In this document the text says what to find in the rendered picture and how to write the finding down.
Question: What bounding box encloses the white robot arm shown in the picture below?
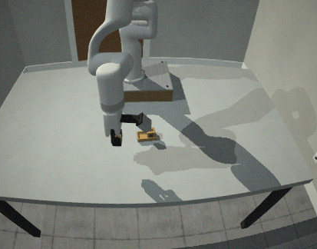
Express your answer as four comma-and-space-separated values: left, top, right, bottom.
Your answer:
88, 0, 158, 133

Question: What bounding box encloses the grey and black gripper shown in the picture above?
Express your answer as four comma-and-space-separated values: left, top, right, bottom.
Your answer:
101, 106, 124, 147

